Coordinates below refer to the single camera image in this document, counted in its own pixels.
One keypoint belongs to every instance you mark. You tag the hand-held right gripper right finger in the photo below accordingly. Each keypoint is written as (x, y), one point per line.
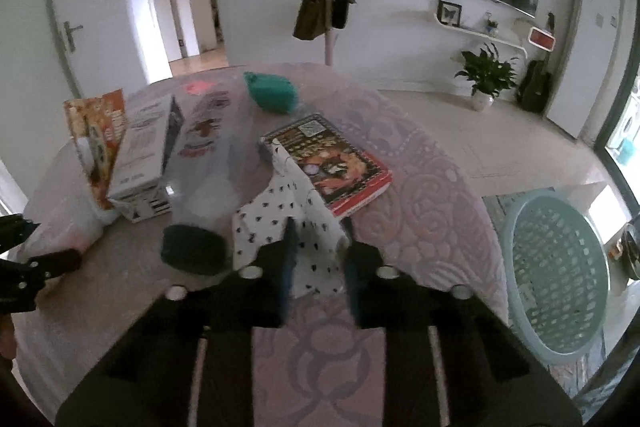
(352, 279)

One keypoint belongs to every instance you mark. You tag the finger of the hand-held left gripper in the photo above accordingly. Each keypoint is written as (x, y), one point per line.
(55, 262)
(17, 227)

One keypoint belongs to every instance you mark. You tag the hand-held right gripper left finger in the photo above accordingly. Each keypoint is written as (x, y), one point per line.
(288, 257)

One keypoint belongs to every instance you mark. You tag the white black-dotted cloth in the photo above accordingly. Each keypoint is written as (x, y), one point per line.
(272, 207)

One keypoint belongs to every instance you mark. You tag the white plastic bag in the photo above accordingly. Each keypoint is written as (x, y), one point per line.
(60, 227)

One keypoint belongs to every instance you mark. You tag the red illustrated book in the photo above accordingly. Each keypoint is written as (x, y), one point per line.
(335, 167)

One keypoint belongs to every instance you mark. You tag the clear plastic bottle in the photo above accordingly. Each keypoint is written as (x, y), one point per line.
(200, 187)

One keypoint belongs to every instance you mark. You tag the orange snack bag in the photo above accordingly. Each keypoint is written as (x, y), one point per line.
(95, 132)

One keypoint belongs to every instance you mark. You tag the white cardboard box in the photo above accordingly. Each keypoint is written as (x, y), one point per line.
(142, 147)

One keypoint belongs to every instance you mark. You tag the green pouch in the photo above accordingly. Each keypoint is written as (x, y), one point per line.
(272, 92)

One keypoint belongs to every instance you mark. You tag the pink paper scrap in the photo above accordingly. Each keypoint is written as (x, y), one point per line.
(199, 87)

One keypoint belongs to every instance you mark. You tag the light green plastic basket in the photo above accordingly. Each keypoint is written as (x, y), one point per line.
(555, 267)

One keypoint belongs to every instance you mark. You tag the white door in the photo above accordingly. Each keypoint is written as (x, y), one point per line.
(95, 7)

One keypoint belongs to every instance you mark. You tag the large green potted plant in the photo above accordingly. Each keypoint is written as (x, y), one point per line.
(487, 72)

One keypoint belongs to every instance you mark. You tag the black guitar bag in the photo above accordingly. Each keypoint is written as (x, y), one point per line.
(534, 87)

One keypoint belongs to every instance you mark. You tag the small potted plant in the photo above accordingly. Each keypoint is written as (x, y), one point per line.
(491, 26)

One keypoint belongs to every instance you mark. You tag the white cabinet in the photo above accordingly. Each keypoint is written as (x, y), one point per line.
(585, 57)

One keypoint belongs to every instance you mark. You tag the white wall shelf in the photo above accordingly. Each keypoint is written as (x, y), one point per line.
(480, 36)

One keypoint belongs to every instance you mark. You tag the black butterfly picture frame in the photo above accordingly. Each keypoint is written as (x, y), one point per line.
(449, 13)

